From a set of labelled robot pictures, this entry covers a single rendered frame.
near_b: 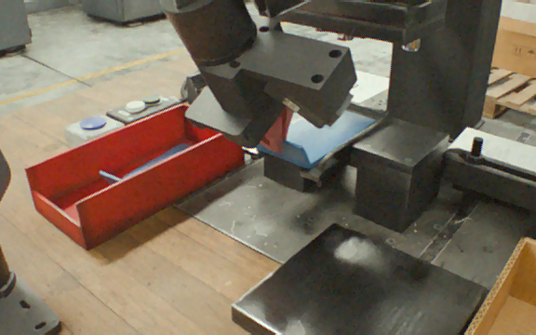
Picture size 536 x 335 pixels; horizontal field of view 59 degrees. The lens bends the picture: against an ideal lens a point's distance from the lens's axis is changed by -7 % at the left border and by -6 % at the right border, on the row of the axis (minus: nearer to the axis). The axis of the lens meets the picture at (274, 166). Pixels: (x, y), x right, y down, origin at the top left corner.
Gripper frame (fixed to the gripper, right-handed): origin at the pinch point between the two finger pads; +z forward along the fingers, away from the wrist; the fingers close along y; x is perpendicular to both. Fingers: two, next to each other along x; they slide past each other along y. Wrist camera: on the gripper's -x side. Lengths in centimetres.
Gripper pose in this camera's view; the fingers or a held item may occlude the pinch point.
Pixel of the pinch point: (274, 143)
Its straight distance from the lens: 50.4
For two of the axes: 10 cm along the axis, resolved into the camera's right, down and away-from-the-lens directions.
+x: -7.9, -3.2, 5.3
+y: 5.4, -7.7, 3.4
